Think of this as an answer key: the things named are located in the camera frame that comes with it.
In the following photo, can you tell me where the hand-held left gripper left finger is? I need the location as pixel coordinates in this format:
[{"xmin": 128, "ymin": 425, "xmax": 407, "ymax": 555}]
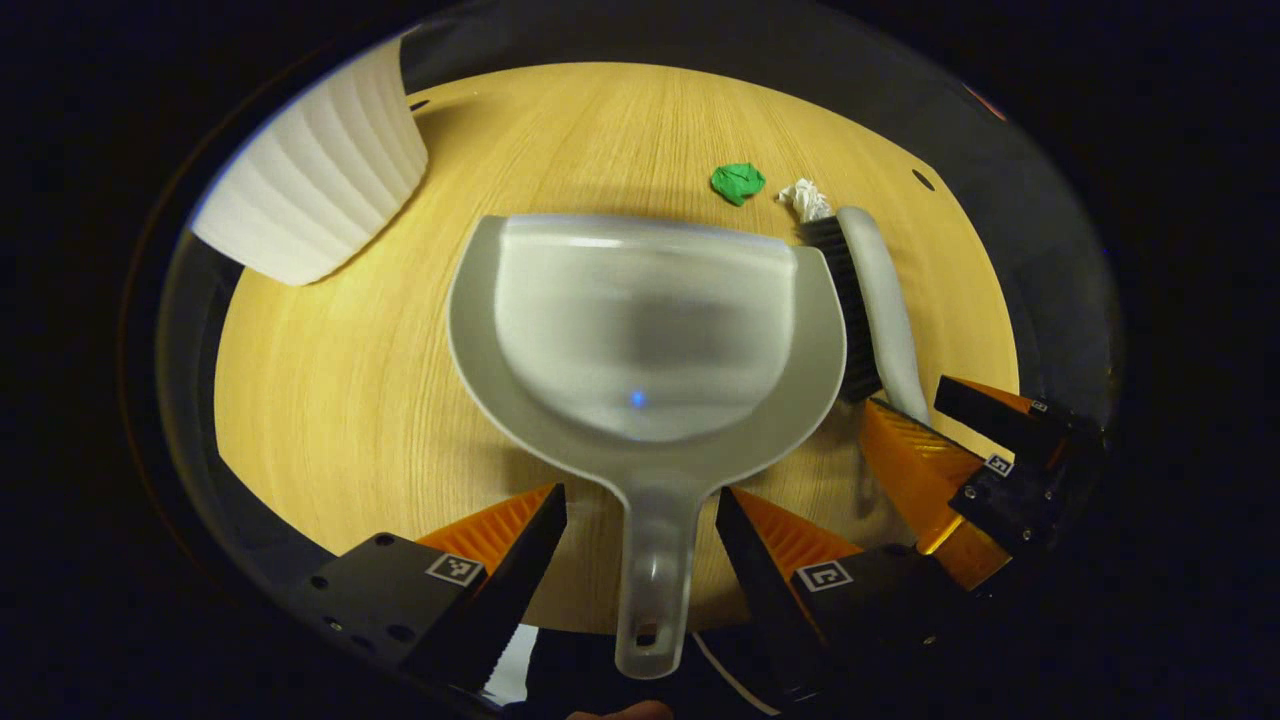
[{"xmin": 288, "ymin": 483, "xmax": 569, "ymax": 696}]

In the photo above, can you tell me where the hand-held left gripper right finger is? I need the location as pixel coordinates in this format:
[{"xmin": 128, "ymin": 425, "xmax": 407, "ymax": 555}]
[{"xmin": 714, "ymin": 486, "xmax": 976, "ymax": 706}]

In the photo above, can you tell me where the small grey broom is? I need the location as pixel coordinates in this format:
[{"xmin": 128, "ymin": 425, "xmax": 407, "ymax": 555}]
[{"xmin": 797, "ymin": 206, "xmax": 933, "ymax": 426}]

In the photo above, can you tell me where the grey translucent dustpan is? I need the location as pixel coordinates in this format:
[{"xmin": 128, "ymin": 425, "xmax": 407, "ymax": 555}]
[{"xmin": 447, "ymin": 212, "xmax": 849, "ymax": 681}]

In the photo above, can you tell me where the white paper ball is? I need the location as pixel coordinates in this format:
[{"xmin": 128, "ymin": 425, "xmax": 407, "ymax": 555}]
[{"xmin": 778, "ymin": 178, "xmax": 833, "ymax": 223}]

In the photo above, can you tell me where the green paper ball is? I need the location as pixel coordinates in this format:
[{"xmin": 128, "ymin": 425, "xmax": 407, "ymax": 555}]
[{"xmin": 710, "ymin": 162, "xmax": 768, "ymax": 207}]

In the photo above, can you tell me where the white ribbed garbage bin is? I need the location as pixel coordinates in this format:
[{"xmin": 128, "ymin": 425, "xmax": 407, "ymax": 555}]
[{"xmin": 190, "ymin": 38, "xmax": 431, "ymax": 288}]

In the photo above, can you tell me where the wooden desktop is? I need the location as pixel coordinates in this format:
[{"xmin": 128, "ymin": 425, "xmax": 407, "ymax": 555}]
[{"xmin": 213, "ymin": 62, "xmax": 1021, "ymax": 636}]

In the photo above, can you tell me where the white cable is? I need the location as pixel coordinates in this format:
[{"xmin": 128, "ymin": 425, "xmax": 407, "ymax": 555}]
[{"xmin": 690, "ymin": 630, "xmax": 783, "ymax": 717}]

